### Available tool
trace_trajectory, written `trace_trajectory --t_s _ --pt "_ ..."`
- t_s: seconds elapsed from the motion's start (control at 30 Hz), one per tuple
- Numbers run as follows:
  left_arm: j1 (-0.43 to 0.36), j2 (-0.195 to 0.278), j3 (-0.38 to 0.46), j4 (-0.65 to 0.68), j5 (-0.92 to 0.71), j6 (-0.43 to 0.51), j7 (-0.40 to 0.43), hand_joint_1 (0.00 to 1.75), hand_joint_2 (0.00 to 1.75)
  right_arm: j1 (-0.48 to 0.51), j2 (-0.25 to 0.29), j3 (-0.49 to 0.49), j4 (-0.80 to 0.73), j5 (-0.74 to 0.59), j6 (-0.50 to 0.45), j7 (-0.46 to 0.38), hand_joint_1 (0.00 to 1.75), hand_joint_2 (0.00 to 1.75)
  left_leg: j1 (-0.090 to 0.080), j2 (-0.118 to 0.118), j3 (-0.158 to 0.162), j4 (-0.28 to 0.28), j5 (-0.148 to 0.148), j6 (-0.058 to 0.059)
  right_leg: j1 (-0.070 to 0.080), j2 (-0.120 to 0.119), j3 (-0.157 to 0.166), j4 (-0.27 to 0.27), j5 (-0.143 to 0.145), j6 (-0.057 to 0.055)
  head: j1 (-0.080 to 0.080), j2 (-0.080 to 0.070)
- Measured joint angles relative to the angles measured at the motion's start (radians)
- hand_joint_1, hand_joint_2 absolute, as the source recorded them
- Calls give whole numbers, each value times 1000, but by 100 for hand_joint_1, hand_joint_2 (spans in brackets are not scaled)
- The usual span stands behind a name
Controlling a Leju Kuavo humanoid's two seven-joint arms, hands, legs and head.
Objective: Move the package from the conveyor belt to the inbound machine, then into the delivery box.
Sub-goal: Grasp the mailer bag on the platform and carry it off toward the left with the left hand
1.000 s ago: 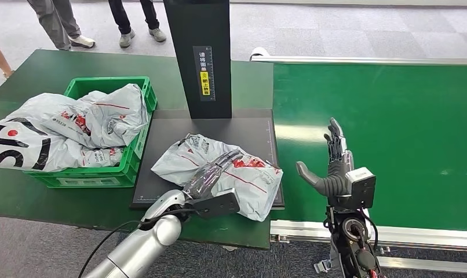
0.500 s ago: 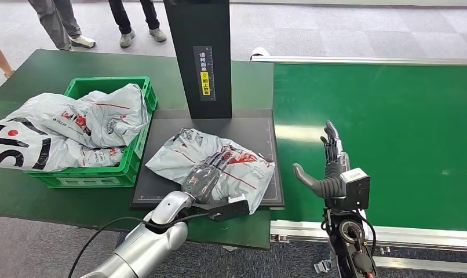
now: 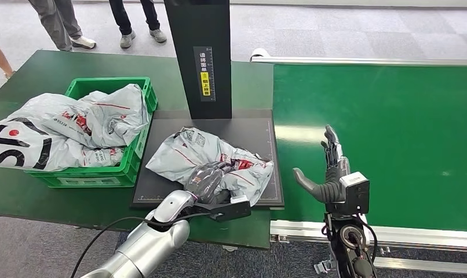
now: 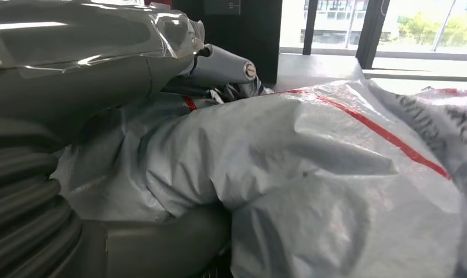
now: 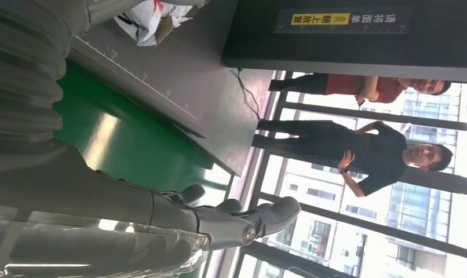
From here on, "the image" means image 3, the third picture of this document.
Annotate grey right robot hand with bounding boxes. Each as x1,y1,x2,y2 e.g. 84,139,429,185
292,125,352,204

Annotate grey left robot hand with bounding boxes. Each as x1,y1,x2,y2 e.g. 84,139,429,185
185,161,236,205

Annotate grey courier bag red line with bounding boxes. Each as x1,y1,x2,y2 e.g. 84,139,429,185
145,127,275,207

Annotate green conveyor belt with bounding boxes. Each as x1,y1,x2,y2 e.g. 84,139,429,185
271,63,467,233

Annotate black inbound scanner machine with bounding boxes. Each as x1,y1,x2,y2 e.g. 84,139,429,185
130,0,285,210

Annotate ruler label strip yellow sticker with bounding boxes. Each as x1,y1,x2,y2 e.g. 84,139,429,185
193,46,217,103

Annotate grey courier bag small text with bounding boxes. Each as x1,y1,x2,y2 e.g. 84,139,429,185
79,147,126,169

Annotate grey courier bag red print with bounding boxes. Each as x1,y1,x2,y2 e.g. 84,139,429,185
41,83,150,150

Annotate green plastic crate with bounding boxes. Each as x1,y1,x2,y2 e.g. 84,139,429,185
24,76,159,189

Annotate white courier bag black letters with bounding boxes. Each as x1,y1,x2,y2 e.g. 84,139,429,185
0,92,104,173

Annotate green table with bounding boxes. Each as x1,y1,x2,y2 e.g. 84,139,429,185
0,49,275,251

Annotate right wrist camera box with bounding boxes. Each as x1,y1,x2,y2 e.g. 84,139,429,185
339,171,371,215

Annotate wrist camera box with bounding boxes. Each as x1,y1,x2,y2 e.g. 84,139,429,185
196,195,252,223
339,171,371,215

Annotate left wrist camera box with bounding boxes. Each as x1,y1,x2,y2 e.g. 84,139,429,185
196,195,252,223

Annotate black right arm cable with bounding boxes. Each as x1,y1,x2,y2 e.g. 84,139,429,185
355,214,379,255

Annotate metal conveyor bracket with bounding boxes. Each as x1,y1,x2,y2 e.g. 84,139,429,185
314,256,337,275

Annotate wide silver conveyor side rail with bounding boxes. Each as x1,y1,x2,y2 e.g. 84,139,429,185
269,219,467,253

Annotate silver conveyor frame beam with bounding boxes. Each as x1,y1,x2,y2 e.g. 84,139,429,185
371,255,467,276

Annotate thin silver conveyor side rail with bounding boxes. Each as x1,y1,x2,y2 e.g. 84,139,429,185
250,47,467,67

